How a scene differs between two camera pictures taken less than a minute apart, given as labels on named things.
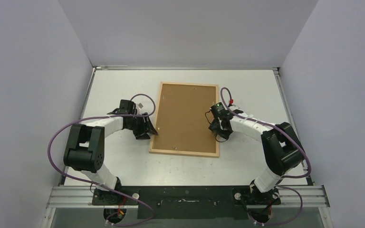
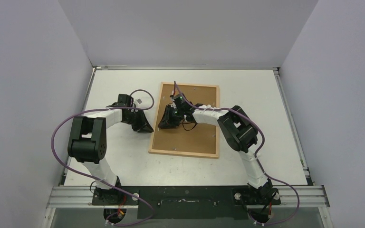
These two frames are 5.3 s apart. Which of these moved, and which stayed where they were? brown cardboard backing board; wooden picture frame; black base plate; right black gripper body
Moved: right black gripper body
Stayed: black base plate; wooden picture frame; brown cardboard backing board
